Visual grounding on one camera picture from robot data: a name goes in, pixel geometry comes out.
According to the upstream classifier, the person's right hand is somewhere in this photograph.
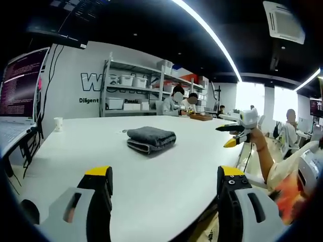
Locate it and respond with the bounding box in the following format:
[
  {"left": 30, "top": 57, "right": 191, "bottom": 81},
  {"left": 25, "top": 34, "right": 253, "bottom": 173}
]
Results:
[{"left": 249, "top": 127, "right": 267, "bottom": 152}]

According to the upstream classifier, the white office chair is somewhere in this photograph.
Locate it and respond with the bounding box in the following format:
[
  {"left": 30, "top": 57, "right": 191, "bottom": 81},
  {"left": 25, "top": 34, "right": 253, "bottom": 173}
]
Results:
[{"left": 277, "top": 125, "right": 293, "bottom": 159}]

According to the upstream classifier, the person's patterned shirt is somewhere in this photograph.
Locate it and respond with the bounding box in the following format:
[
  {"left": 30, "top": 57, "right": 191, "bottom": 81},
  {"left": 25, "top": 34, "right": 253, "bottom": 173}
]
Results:
[{"left": 264, "top": 140, "right": 321, "bottom": 226}]

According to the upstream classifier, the black cable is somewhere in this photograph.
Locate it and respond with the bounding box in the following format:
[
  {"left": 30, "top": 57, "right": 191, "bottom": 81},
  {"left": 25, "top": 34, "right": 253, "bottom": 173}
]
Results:
[{"left": 237, "top": 142, "right": 253, "bottom": 174}]

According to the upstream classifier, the metal storage shelf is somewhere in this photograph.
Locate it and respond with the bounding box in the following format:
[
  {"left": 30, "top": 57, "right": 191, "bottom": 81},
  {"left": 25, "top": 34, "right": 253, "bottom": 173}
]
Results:
[{"left": 99, "top": 52, "right": 210, "bottom": 118}]

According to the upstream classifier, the dark grey towel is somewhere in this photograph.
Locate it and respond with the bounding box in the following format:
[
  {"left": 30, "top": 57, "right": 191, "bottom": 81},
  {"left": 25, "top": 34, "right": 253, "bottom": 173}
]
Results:
[{"left": 126, "top": 126, "right": 177, "bottom": 155}]

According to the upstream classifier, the open laptop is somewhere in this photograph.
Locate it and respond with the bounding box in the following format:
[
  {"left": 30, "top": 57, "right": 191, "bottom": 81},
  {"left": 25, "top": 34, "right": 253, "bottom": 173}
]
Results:
[{"left": 0, "top": 47, "right": 51, "bottom": 152}]

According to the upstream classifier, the white paper cup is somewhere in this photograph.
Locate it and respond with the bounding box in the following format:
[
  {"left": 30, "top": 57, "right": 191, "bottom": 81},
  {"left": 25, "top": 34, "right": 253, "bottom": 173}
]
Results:
[{"left": 53, "top": 116, "right": 63, "bottom": 133}]

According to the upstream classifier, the wooden tray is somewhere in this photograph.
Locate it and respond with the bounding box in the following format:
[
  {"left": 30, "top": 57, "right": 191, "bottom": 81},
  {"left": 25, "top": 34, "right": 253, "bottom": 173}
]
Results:
[{"left": 189, "top": 113, "right": 213, "bottom": 121}]

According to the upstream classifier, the wall monitor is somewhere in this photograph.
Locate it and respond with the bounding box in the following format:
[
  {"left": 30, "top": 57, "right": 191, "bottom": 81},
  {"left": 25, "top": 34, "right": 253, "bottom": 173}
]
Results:
[{"left": 309, "top": 97, "right": 323, "bottom": 117}]

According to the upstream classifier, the white chest device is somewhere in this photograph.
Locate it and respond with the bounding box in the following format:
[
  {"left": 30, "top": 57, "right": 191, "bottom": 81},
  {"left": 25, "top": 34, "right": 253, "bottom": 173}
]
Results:
[{"left": 296, "top": 148, "right": 322, "bottom": 196}]

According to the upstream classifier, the ceiling light strip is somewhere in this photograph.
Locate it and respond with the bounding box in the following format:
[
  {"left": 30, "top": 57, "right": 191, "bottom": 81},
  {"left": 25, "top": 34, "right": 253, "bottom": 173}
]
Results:
[{"left": 171, "top": 0, "right": 243, "bottom": 83}]

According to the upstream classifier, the ceiling air conditioner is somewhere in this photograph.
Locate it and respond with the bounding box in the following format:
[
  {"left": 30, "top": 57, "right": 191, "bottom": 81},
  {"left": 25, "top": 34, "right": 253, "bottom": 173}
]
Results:
[{"left": 262, "top": 1, "right": 306, "bottom": 45}]

